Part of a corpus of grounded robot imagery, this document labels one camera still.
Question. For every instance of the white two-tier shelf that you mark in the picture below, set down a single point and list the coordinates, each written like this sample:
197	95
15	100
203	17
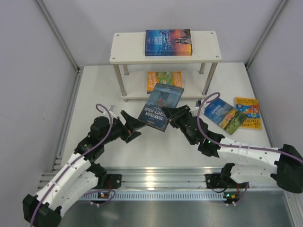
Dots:
195	54

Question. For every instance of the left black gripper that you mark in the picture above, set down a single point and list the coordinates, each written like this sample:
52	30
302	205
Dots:
128	127

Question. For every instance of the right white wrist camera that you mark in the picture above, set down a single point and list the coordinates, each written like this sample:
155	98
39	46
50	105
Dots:
198	105

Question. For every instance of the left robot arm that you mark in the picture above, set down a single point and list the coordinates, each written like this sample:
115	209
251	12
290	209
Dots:
48	206

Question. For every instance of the dark blue book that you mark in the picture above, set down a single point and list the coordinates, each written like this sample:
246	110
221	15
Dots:
163	95

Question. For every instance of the Jane Eyre book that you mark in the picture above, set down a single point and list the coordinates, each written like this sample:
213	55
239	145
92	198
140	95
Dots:
169	42

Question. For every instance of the perforated cable tray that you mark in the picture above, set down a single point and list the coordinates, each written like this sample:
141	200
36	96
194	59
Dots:
160	196

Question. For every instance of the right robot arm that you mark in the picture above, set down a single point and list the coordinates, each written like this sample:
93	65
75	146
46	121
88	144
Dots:
245	163

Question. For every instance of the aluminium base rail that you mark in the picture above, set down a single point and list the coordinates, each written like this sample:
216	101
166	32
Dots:
145	177

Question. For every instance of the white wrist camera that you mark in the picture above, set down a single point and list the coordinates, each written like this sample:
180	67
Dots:
112	111
198	105

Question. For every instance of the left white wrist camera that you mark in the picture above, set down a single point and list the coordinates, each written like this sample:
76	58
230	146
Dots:
112	111

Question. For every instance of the Animal Farm book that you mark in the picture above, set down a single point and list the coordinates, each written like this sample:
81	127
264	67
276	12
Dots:
224	115

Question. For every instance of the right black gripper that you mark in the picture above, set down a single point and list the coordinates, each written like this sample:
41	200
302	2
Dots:
181	116

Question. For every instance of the orange treehouse book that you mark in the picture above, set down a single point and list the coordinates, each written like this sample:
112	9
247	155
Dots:
250	107
173	78

